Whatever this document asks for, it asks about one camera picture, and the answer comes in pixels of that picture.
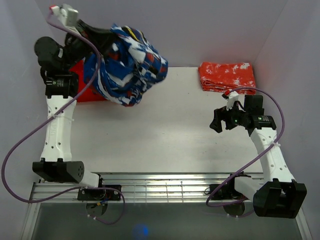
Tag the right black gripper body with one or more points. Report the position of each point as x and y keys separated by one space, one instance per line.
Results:
x=238 y=115

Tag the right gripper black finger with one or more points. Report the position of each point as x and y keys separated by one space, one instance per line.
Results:
x=230 y=123
x=219 y=115

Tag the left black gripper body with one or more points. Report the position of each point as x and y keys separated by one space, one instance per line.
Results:
x=83 y=30

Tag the blue white red patterned trousers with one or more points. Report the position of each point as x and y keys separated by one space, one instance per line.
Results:
x=130 y=68

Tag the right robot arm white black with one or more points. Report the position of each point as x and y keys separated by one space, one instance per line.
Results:
x=281 y=196

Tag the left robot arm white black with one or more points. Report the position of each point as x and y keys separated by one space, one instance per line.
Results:
x=62 y=92

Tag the folded orange white trousers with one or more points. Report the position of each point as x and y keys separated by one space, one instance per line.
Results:
x=220 y=77

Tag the red plastic tray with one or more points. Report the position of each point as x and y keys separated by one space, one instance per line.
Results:
x=90 y=95

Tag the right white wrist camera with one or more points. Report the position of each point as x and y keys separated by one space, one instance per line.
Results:
x=232 y=97

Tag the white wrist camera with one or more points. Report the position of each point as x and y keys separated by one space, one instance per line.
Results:
x=66 y=14
x=232 y=97

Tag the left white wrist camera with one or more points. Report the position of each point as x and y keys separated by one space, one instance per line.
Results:
x=66 y=14

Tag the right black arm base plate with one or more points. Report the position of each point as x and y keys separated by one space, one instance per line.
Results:
x=225 y=193

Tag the aluminium rail frame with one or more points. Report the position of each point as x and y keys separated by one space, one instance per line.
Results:
x=151 y=207

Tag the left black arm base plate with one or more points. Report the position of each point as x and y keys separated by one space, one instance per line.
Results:
x=98 y=195

